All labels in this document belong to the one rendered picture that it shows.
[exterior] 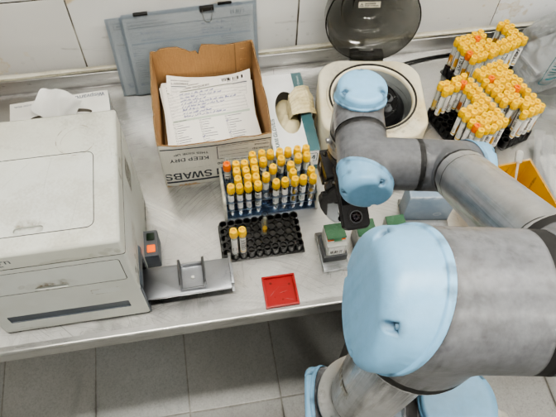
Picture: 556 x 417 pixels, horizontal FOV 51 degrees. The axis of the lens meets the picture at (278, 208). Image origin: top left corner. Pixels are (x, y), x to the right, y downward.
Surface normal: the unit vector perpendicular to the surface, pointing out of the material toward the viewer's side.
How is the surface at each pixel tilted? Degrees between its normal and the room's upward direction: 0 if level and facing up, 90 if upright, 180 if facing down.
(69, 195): 0
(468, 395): 10
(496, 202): 58
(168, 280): 0
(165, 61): 89
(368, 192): 90
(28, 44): 90
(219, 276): 0
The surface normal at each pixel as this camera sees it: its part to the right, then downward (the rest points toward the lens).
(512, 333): 0.04, 0.26
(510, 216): -0.74, -0.62
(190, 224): 0.02, -0.53
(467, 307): 0.05, -0.05
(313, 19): 0.17, 0.84
